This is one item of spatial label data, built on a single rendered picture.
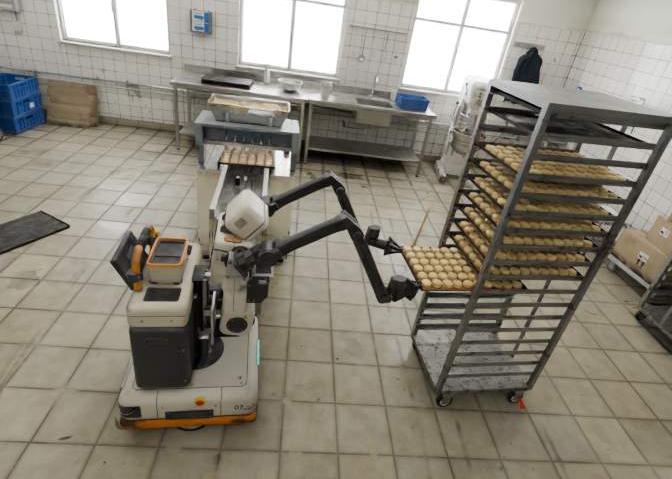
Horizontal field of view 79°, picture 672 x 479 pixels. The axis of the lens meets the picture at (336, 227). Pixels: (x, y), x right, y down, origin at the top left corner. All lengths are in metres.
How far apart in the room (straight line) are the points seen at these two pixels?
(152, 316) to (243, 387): 0.63
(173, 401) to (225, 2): 5.01
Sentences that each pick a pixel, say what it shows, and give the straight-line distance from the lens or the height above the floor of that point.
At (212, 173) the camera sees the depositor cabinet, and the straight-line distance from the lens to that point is 3.15.
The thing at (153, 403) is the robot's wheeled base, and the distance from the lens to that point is 2.31.
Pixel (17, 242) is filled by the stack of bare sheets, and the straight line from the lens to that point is 4.12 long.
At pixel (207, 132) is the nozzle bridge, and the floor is 1.09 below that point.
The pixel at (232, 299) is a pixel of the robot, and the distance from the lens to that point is 2.06.
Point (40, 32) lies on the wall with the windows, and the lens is 7.05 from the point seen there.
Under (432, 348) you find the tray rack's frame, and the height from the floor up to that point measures 0.15.
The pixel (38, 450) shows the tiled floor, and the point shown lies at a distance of 2.63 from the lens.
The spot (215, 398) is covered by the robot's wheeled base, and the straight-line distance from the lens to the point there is 2.27.
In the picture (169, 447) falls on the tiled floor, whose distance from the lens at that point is 2.46.
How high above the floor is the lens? 2.06
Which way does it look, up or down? 29 degrees down
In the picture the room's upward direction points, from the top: 9 degrees clockwise
